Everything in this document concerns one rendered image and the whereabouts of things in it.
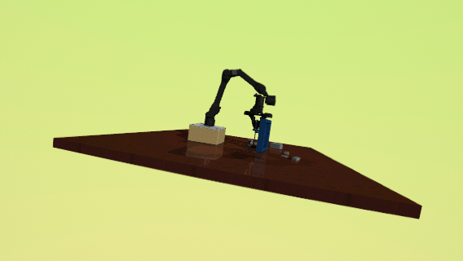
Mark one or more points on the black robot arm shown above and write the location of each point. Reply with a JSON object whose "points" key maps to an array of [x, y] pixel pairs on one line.
{"points": [[226, 76]]}

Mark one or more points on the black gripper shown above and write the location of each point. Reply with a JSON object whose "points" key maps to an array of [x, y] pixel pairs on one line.
{"points": [[264, 115]]}

